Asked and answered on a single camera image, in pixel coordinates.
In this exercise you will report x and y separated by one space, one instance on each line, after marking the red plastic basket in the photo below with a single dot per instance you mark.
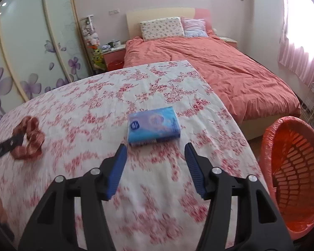
298 167

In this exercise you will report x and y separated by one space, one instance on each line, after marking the clear tube of plush toys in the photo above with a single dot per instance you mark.
90 31

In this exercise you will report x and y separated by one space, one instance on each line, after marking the flower print sliding wardrobe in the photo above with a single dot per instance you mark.
28 44

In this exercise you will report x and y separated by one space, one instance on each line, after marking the red plastic basin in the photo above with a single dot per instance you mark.
115 64

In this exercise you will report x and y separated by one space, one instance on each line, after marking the floral print pillow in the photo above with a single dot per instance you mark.
161 28

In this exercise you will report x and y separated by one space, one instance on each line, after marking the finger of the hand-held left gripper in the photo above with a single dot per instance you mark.
15 142

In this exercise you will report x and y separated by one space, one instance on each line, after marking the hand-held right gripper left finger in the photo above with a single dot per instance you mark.
117 170

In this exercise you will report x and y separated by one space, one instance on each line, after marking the bed with orange duvet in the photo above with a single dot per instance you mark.
225 70

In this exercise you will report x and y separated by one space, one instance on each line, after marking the pink nightstand with mug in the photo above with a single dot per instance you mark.
113 55

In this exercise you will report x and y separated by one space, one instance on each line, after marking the pink curtain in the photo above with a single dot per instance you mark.
301 31

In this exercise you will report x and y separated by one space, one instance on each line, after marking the beige pink headboard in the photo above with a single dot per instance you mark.
157 13

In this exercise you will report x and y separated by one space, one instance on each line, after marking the red plaid scrunchie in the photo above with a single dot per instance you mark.
32 138

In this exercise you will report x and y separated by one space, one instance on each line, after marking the red floral blanket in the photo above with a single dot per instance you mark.
94 104

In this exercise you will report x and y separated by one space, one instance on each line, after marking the white wall socket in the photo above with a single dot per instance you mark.
114 11

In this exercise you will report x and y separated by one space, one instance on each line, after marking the green plush toy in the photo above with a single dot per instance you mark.
98 57

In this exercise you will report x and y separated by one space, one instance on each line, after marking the pink striped pillow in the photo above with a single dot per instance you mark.
195 27

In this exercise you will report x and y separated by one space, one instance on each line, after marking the blue tissue pack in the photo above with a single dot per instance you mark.
154 124

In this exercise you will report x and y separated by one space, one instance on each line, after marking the white mug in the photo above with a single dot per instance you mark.
117 43

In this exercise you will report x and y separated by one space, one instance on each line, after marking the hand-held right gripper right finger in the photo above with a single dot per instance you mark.
195 172

